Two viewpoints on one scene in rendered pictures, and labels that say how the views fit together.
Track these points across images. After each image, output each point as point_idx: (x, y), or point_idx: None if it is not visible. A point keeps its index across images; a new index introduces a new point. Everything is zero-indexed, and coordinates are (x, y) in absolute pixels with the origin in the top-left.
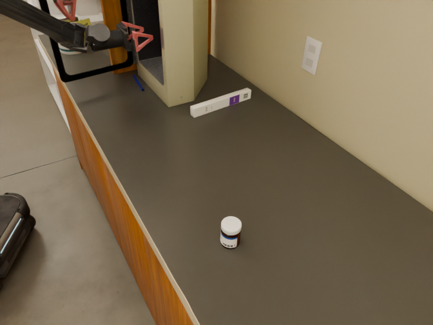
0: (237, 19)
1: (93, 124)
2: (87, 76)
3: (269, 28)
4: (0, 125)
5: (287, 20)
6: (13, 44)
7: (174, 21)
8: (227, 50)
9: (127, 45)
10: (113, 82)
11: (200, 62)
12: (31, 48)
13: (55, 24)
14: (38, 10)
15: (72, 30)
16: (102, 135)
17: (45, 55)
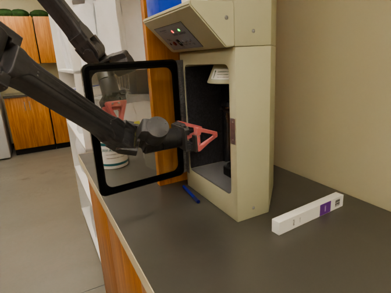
0: (300, 117)
1: (139, 250)
2: (131, 188)
3: (353, 119)
4: (29, 251)
5: (383, 105)
6: (56, 174)
7: (248, 110)
8: (285, 154)
9: (187, 143)
10: (159, 194)
11: (271, 164)
12: (71, 177)
13: (103, 117)
14: (85, 99)
15: (122, 127)
16: (152, 267)
17: (82, 179)
